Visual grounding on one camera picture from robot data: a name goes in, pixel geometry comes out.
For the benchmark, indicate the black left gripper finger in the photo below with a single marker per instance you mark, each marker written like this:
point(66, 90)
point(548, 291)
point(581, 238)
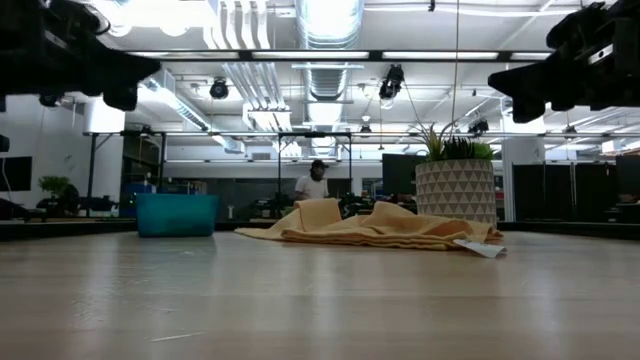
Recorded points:
point(130, 67)

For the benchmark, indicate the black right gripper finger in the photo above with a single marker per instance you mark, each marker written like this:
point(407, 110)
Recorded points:
point(525, 80)

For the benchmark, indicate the black ceiling spot lamp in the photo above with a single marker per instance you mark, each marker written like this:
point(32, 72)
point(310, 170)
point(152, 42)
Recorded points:
point(50, 101)
point(219, 90)
point(479, 126)
point(391, 82)

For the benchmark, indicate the black partition panels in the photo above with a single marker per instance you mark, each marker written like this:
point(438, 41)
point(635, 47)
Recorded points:
point(550, 192)

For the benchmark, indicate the succulent in patterned white pot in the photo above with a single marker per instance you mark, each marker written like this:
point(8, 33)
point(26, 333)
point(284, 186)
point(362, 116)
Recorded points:
point(456, 192)

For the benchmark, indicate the small green background plant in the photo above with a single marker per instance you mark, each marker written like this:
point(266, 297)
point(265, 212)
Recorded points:
point(54, 184)

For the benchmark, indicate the blue plastic container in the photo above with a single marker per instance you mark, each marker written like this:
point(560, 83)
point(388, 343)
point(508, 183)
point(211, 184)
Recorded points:
point(177, 215)

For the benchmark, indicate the dark background display panel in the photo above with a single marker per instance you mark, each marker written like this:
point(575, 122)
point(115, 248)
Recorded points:
point(400, 172)

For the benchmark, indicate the white paper tag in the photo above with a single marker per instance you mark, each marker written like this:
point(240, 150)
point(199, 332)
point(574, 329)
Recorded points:
point(482, 247)

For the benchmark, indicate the orange cloth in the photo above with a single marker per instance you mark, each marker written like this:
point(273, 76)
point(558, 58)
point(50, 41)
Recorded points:
point(390, 225)

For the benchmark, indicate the person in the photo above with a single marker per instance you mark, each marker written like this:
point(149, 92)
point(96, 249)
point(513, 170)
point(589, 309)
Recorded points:
point(312, 187)

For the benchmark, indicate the black background rig frame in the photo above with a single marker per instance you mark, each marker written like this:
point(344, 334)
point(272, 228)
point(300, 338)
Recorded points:
point(91, 170)

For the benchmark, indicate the black wall monitor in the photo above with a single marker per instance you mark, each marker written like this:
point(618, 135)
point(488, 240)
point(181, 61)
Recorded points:
point(15, 173)

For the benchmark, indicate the black overhead frame beam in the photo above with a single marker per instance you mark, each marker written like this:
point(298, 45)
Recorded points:
point(375, 55)

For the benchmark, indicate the silver ventilation duct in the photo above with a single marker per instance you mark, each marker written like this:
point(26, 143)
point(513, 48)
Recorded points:
point(327, 30)

